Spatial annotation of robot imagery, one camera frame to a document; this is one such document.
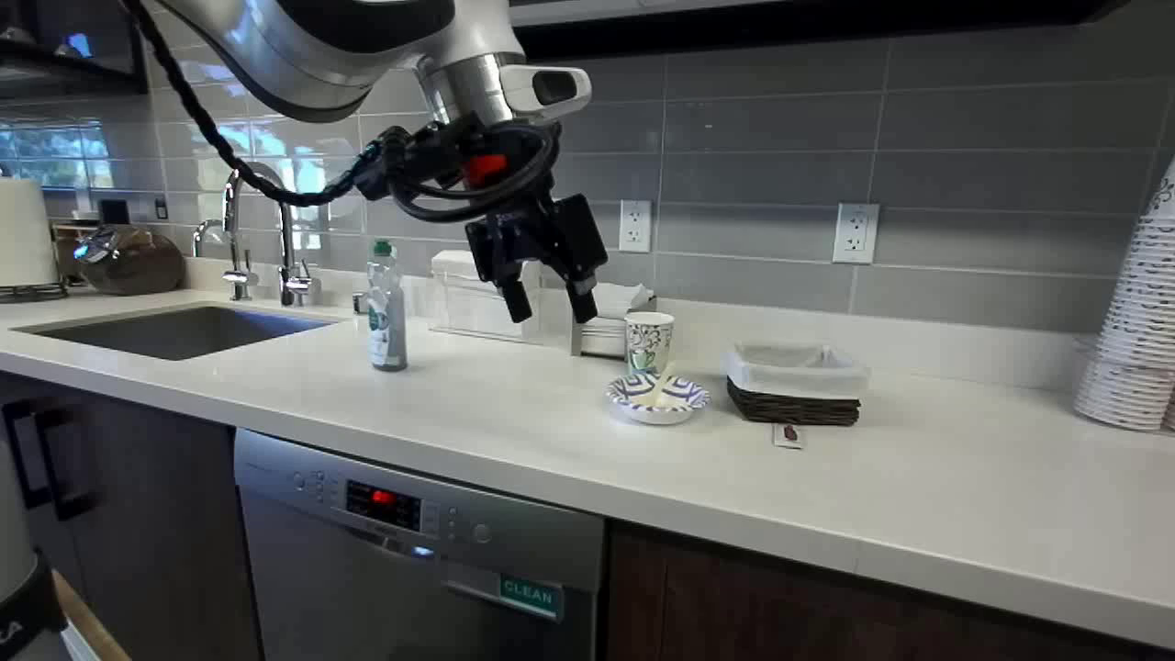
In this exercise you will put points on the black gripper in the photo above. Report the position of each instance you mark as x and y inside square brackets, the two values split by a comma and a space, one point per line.
[551, 233]

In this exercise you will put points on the cream plastic spoon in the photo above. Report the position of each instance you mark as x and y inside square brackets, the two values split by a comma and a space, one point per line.
[664, 380]

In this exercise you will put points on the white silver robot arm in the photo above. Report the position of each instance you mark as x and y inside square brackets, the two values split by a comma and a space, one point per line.
[485, 160]

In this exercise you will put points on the blue patterned small plate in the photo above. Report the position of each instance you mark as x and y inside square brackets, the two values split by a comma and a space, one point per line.
[671, 409]

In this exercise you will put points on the grey napkin holder box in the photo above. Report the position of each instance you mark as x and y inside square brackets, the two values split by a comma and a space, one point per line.
[603, 334]

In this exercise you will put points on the dish soap bottle green cap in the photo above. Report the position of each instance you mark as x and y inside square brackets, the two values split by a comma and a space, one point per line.
[382, 310]

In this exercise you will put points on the chrome kitchen faucet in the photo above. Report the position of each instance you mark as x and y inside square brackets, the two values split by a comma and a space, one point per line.
[294, 277]

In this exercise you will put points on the stainless steel dishwasher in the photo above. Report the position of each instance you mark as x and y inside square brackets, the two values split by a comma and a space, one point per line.
[358, 559]

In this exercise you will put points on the stainless steel sink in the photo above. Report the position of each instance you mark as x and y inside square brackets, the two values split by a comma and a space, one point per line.
[178, 331]

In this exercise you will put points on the dark wood cabinet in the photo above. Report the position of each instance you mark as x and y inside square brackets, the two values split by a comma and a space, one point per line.
[136, 509]

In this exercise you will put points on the white paper towel roll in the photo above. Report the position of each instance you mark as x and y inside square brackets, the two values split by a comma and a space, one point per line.
[27, 250]

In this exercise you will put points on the stack of paper cups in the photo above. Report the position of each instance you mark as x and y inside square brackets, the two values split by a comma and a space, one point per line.
[1130, 375]

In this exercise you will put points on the white wall outlet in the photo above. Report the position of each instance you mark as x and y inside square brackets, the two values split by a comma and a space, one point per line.
[857, 233]
[637, 225]

